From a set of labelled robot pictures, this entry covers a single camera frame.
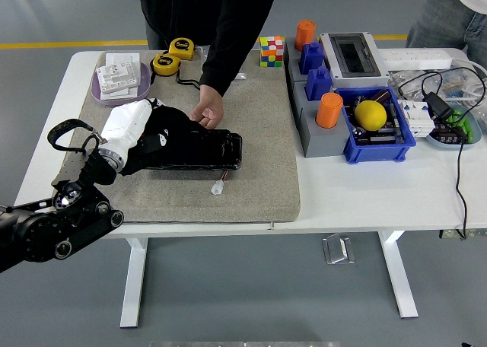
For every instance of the blue plastic bin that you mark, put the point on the blue plastic bin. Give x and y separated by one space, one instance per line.
380 152

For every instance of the glossy black panel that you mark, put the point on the glossy black panel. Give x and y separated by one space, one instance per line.
220 153

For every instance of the white table leg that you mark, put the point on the white table leg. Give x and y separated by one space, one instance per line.
133 278
399 278

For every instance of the yellow tape measure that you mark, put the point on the yellow tape measure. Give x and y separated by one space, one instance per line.
166 63
182 47

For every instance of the yellow lemon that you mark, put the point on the yellow lemon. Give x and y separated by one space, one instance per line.
371 115

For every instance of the orange cylinder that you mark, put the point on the orange cylinder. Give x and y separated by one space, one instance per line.
305 35
329 111

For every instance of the metal under-table bracket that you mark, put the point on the metal under-table bracket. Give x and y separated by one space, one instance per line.
451 233

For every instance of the green plastic part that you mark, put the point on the green plastic part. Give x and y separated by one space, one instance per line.
466 128

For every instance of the purple plastic tray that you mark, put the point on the purple plastic tray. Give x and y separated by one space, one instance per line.
144 90

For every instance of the person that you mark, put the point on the person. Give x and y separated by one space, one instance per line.
198 12
441 20

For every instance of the white power strip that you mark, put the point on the white power strip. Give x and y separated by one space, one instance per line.
414 58

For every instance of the black power adapter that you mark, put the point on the black power adapter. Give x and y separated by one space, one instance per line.
437 105

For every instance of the light blue dish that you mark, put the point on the light blue dish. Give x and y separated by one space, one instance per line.
437 141

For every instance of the clear bag of white rings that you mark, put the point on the clear bag of white rings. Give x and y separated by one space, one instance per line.
399 78

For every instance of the clear bag of small parts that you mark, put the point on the clear bag of small parts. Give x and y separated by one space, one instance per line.
456 86

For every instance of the grey block holder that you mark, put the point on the grey block holder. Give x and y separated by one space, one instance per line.
323 143
292 65

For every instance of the person's left hand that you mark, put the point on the person's left hand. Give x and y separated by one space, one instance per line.
210 105

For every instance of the white circuit breaker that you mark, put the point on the white circuit breaker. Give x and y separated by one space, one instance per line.
416 118

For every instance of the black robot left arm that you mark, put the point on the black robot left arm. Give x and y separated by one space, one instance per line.
45 233

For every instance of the metal floor box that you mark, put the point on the metal floor box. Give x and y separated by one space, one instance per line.
336 250

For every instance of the white flat wall plate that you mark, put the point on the white flat wall plate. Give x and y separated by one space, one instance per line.
127 93
121 58

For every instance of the small clear plastic bag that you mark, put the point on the small clear plastic bag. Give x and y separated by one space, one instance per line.
240 75

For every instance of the colourful puzzle cube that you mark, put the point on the colourful puzzle cube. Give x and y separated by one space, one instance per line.
272 52

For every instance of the grey electrical box clear lid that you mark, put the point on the grey electrical box clear lid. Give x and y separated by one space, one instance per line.
357 78

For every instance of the dark circuit board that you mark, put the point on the dark circuit board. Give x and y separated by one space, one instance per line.
380 137

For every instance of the white switch module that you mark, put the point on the white switch module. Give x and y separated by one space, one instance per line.
118 77

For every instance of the brown cylindrical capacitor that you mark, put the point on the brown cylindrical capacitor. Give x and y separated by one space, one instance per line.
380 96

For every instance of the grey-brown mat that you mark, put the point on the grey-brown mat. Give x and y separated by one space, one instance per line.
247 153

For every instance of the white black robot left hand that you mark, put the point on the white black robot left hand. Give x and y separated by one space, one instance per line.
125 124

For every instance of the blue stepped block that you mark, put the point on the blue stepped block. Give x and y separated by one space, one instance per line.
319 86
312 59

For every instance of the dark terminal block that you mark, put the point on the dark terminal block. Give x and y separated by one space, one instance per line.
449 135

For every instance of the black rag with red tag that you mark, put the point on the black rag with red tag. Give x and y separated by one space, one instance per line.
171 126

